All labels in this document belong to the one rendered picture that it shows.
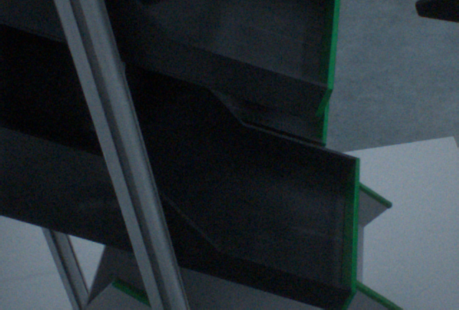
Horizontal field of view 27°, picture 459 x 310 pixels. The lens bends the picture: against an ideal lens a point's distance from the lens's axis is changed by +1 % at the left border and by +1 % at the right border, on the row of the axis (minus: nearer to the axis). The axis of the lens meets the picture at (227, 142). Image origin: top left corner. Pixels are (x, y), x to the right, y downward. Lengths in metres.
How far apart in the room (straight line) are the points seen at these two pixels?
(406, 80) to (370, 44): 0.22
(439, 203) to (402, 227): 0.06
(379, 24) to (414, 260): 2.03
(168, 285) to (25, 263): 0.64
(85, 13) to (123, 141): 0.08
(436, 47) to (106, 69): 2.51
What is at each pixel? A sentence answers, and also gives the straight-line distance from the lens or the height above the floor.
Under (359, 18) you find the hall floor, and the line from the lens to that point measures 3.12.
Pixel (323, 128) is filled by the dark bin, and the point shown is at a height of 1.21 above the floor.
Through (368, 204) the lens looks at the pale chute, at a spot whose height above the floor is 1.02.
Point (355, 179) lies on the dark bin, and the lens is 0.68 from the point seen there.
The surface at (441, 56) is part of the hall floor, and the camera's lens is 2.91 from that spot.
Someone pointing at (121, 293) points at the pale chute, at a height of 1.21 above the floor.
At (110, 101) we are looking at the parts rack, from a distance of 0.49.
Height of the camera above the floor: 1.66
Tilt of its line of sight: 38 degrees down
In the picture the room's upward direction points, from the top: 12 degrees counter-clockwise
